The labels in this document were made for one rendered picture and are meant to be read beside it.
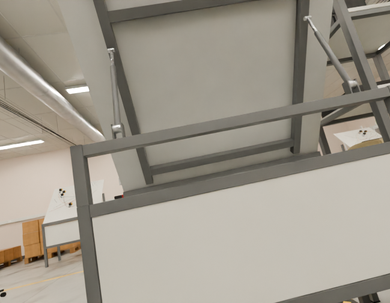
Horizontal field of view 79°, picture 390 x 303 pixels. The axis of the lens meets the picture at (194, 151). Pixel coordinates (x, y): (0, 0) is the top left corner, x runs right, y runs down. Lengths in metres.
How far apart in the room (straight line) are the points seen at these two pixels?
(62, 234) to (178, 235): 5.24
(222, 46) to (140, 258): 0.94
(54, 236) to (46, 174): 3.80
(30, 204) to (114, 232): 8.78
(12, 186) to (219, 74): 9.15
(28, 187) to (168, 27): 8.84
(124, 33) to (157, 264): 0.92
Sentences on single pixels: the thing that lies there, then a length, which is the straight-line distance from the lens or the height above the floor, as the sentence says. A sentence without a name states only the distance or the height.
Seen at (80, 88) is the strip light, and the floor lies 3.23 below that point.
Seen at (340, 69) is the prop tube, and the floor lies 1.11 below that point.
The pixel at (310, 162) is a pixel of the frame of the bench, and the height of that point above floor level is 0.79.
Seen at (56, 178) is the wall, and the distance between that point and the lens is 9.28.
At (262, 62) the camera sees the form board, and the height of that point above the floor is 1.32.
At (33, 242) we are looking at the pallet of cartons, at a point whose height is 0.48.
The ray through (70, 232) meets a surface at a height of 0.58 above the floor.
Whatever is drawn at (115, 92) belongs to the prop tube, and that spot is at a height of 1.18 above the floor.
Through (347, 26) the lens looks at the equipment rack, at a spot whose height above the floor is 1.37.
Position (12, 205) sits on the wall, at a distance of 9.84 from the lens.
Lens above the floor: 0.76
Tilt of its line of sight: 11 degrees up
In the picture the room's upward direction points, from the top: 12 degrees counter-clockwise
